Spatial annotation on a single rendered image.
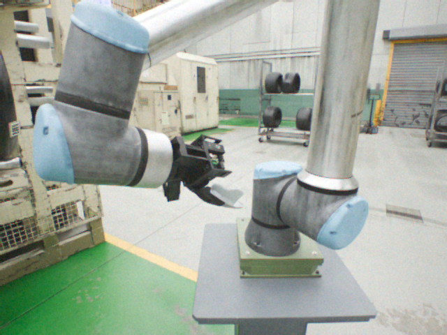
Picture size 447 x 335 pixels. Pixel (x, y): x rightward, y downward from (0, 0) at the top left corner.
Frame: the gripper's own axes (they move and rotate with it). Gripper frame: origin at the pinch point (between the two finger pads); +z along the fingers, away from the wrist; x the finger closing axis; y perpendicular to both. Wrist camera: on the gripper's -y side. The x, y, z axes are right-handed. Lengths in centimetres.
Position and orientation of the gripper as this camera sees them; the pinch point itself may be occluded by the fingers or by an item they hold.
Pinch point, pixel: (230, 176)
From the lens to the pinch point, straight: 56.4
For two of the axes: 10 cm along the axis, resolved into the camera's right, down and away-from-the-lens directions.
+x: -2.8, -8.8, 3.9
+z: 6.8, 1.1, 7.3
